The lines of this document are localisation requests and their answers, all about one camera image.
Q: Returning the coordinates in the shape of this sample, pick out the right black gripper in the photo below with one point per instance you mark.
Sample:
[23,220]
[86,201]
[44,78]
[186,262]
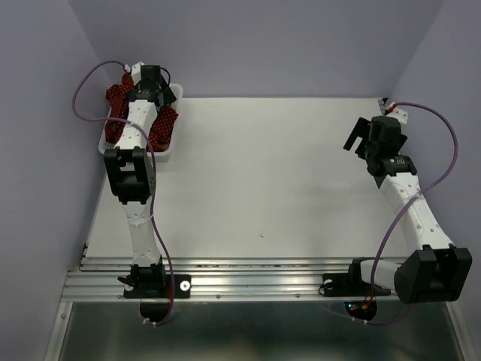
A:
[361,129]

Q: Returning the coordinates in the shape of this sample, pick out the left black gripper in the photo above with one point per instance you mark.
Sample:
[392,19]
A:
[167,97]

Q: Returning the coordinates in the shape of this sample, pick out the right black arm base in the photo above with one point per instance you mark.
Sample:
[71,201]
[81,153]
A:
[344,285]

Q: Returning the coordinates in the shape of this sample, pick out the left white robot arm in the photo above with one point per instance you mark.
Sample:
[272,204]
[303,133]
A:
[132,180]

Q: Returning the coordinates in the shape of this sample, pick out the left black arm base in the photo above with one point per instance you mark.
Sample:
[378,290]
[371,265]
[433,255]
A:
[180,290]

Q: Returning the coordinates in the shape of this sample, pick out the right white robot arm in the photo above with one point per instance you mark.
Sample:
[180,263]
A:
[435,270]

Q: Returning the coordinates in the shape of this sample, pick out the red plaid skirt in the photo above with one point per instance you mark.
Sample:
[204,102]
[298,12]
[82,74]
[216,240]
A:
[127,80]

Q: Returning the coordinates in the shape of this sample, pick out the red polka dot skirt pile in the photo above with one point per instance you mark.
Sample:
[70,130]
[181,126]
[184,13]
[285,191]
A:
[160,131]

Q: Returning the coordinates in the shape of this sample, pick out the white plastic basket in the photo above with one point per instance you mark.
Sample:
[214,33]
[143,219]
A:
[164,155]

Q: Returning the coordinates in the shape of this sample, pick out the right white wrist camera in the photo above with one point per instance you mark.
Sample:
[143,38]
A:
[394,111]

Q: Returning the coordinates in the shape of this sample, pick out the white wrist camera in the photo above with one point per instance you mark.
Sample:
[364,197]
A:
[394,111]
[134,71]

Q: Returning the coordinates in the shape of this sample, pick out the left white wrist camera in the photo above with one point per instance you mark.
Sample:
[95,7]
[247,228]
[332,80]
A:
[134,71]

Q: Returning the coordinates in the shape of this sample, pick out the aluminium rail frame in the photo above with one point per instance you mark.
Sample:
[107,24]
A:
[257,201]

